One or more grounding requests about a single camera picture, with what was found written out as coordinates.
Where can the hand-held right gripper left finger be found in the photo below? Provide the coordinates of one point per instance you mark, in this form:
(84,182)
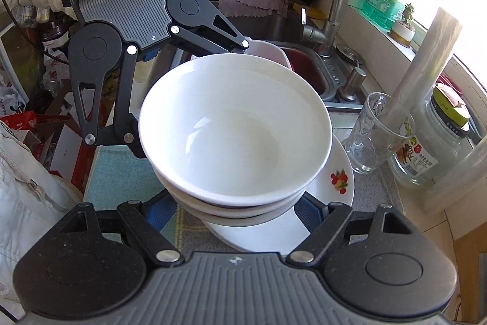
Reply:
(159,209)

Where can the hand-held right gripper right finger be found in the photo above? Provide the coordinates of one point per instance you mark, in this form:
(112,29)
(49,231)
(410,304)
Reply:
(308,212)

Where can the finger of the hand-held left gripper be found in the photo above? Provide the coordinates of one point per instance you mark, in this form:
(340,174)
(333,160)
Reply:
(125,108)
(205,37)

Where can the white floral bowl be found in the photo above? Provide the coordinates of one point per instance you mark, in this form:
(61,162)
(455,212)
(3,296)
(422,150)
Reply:
(228,127)
(190,203)
(243,222)

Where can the white fruit print plate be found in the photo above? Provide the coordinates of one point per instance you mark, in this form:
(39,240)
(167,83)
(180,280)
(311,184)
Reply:
(338,195)

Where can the grey blue checked towel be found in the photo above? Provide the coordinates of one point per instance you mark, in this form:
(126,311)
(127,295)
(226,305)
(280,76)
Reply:
(118,172)

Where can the purple grey cloth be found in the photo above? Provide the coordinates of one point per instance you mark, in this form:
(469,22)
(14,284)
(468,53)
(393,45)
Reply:
(251,3)

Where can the white slotted basket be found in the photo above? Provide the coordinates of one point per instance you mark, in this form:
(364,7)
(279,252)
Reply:
(272,52)

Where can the clear glass cup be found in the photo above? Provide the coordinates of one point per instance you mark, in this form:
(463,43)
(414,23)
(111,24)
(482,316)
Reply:
(365,142)

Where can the red cardboard box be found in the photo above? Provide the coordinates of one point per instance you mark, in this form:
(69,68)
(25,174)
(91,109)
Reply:
(19,119)

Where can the red basin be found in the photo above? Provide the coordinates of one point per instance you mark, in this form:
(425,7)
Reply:
(308,70)

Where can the white plastic bag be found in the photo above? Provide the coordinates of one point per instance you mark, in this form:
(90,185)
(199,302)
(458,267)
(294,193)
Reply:
(9,100)

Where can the steel faucet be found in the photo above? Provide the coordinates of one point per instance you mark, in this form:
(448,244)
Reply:
(336,16)

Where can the person's white jacket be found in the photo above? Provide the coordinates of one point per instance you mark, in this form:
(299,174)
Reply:
(23,218)

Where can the steel sink knob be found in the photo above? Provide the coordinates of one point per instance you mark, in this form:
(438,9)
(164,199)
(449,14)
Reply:
(354,81)

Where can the round steel sink cover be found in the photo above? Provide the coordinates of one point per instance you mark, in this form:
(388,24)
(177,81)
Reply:
(348,52)

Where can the green lid glass jar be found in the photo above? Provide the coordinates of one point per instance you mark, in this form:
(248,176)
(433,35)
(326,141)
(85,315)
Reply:
(433,127)

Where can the small potted plant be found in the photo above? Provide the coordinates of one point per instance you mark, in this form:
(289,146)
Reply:
(403,32)

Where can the short plastic wrap roll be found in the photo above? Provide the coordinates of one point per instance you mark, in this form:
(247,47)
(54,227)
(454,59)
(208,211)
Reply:
(437,43)

